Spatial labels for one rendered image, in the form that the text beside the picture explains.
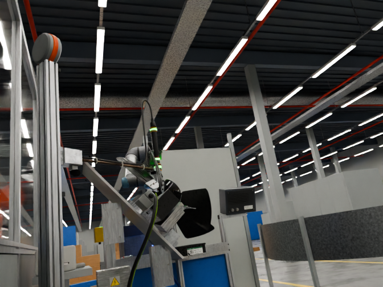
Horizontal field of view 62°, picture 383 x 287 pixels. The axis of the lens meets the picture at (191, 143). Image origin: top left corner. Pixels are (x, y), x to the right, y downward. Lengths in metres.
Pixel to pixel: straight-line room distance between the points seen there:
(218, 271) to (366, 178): 9.95
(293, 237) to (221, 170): 1.26
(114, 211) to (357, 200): 10.29
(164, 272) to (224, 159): 2.68
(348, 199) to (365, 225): 8.23
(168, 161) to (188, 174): 0.29
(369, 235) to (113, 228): 2.21
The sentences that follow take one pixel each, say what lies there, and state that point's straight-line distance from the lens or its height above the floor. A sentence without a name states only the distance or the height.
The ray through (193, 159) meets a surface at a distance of 4.05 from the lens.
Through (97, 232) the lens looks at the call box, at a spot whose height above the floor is 1.04.
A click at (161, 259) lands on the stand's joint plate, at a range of 1.74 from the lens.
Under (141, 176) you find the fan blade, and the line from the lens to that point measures 1.88.
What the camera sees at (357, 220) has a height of 0.86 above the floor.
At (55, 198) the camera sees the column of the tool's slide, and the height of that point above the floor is 1.16.
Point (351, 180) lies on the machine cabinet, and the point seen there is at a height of 1.94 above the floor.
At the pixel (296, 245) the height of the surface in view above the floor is 0.70.
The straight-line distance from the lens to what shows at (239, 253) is 4.12.
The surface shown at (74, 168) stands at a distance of 1.56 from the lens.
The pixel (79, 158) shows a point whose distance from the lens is 1.56.
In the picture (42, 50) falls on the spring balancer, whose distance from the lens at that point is 1.70.
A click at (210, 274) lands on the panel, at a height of 0.66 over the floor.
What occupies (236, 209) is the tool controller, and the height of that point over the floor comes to 1.08.
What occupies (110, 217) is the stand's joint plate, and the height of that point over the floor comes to 1.08.
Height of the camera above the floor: 0.92
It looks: 16 degrees up
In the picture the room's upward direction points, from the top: 9 degrees counter-clockwise
